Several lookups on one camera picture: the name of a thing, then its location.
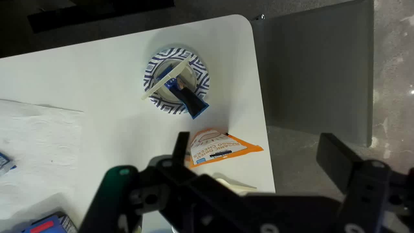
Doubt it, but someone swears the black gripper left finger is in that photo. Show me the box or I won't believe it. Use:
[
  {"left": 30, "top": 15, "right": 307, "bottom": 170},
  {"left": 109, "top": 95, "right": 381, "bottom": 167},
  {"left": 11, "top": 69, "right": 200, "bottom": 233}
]
[{"left": 172, "top": 132, "right": 190, "bottom": 166}]

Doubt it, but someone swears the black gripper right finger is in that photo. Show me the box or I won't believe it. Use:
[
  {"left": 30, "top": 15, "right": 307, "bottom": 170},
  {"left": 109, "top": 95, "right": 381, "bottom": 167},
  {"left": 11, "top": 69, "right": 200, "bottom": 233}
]
[{"left": 317, "top": 134, "right": 363, "bottom": 193}]

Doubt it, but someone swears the dark blue snack packet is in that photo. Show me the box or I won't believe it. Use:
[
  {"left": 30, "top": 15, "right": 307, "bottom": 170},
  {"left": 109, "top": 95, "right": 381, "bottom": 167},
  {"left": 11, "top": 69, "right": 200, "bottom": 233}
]
[{"left": 165, "top": 75, "right": 209, "bottom": 119}]

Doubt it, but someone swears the blue patterned paper plate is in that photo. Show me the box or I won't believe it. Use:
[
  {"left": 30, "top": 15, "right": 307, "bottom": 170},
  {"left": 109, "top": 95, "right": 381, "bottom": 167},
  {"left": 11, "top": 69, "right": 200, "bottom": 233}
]
[{"left": 143, "top": 47, "right": 210, "bottom": 114}]

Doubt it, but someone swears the white plastic knife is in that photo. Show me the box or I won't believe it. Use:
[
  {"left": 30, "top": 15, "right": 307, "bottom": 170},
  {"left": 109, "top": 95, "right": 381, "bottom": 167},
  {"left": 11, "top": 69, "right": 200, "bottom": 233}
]
[{"left": 141, "top": 57, "right": 190, "bottom": 100}]

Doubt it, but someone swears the grey floor mat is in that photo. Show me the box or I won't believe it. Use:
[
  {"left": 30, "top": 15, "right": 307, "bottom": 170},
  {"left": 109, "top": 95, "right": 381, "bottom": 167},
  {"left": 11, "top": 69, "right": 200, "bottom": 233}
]
[{"left": 253, "top": 0, "right": 374, "bottom": 147}]

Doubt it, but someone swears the blue cookie box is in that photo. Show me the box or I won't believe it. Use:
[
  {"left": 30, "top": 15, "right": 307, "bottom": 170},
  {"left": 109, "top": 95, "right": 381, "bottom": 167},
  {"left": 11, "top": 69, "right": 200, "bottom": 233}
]
[{"left": 21, "top": 213, "right": 78, "bottom": 233}]

